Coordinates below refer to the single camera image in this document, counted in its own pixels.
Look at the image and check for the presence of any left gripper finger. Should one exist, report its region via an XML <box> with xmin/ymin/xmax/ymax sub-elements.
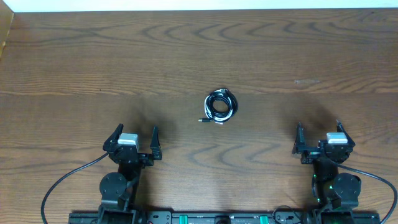
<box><xmin>150</xmin><ymin>126</ymin><xmax>162</xmax><ymax>160</ymax></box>
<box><xmin>103</xmin><ymin>123</ymin><xmax>124</xmax><ymax>152</ymax></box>

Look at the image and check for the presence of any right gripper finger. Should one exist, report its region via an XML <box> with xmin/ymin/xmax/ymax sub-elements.
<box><xmin>336</xmin><ymin>120</ymin><xmax>354</xmax><ymax>146</ymax></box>
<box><xmin>292</xmin><ymin>123</ymin><xmax>305</xmax><ymax>154</ymax></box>

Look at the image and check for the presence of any thick black cable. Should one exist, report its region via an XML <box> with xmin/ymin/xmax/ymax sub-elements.
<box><xmin>198</xmin><ymin>88</ymin><xmax>239</xmax><ymax>123</ymax></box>

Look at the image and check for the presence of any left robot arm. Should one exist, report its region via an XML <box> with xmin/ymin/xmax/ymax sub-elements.
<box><xmin>97</xmin><ymin>124</ymin><xmax>162</xmax><ymax>224</ymax></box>

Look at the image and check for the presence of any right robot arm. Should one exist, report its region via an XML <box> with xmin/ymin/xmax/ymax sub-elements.
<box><xmin>292</xmin><ymin>122</ymin><xmax>361</xmax><ymax>223</ymax></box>

